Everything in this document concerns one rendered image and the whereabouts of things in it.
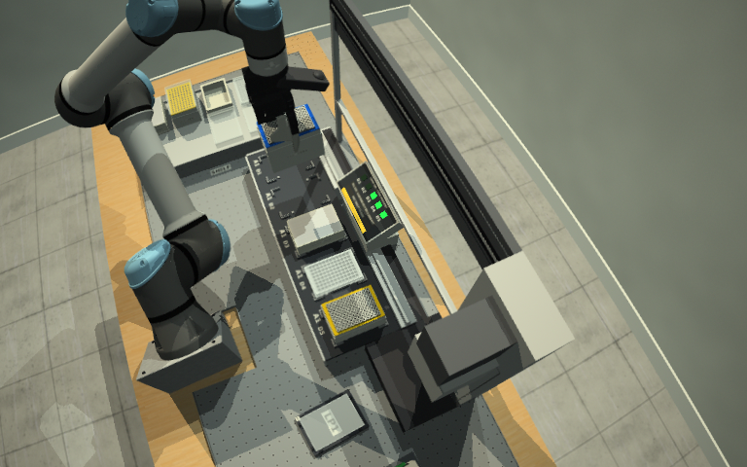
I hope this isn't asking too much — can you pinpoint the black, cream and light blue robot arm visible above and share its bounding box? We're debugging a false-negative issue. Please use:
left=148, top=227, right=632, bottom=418
left=54, top=0, right=288, bottom=360

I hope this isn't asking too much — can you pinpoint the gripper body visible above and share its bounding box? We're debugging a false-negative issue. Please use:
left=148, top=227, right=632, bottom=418
left=241, top=63, right=295, bottom=125

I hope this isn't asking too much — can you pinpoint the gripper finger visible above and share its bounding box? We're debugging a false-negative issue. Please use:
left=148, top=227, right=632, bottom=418
left=270, top=102, right=300, bottom=153

